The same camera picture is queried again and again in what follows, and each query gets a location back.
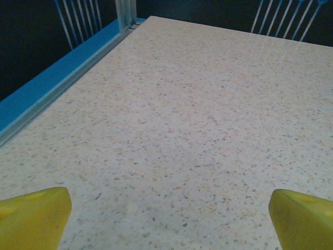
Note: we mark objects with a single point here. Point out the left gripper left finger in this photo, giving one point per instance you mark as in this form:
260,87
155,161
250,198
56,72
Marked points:
31,221

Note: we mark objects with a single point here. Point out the blue edged aluminium side rail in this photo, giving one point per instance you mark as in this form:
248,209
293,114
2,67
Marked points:
39,86

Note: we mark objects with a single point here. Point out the aluminium corner post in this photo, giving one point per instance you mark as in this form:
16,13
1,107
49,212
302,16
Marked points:
125,13

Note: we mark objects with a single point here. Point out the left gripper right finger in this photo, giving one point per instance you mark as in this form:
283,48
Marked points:
304,224

